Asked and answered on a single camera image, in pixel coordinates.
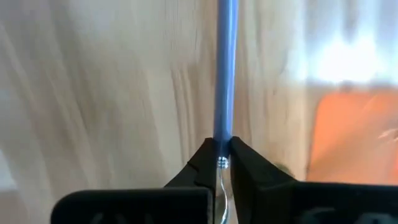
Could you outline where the purple-handled silver spoon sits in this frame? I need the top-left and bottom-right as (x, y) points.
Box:
(213, 0), (239, 224)

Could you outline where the orange translucent plastic bin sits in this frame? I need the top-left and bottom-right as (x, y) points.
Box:
(306, 90), (398, 187)

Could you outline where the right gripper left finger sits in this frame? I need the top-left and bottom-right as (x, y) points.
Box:
(51, 136), (217, 224)

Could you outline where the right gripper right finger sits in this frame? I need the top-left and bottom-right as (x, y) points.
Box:
(229, 136), (398, 224)

